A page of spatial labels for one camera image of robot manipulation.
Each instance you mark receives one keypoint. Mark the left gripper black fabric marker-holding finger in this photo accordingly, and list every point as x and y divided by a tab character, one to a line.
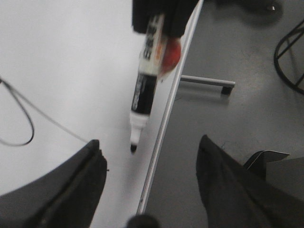
176	15

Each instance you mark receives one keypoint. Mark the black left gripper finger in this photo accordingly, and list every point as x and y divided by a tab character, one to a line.
66	197
234	197

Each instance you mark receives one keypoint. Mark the black whiteboard marker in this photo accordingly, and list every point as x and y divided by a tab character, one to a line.
150	63

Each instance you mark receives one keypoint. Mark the grey whiteboard stand leg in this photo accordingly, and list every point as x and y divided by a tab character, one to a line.
227	86

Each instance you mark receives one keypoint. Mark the red round magnet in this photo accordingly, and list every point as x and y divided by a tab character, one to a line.
171	56

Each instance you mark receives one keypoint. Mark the grey metal box corner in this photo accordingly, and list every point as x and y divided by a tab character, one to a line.
272	166

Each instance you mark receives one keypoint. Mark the black wire stool frame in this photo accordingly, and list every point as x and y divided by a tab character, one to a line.
289	58

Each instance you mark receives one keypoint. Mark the white whiteboard with frame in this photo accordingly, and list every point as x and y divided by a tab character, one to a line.
76	62

